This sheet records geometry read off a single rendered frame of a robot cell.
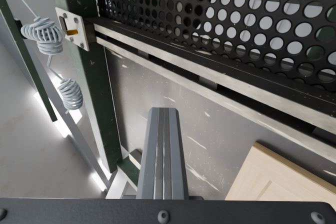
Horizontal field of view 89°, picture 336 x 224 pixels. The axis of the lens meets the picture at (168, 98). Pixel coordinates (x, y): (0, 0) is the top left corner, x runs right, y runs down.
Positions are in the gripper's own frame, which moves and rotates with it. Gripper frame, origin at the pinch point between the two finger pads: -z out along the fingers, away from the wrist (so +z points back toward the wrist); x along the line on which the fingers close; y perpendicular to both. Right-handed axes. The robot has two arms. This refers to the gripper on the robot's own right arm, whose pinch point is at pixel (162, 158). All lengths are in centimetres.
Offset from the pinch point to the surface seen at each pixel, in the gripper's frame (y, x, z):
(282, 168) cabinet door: 21.7, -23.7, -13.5
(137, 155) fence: 66, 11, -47
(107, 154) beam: 77, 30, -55
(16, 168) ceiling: 257, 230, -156
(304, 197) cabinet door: 25.3, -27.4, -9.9
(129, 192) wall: 697, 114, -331
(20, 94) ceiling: 151, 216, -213
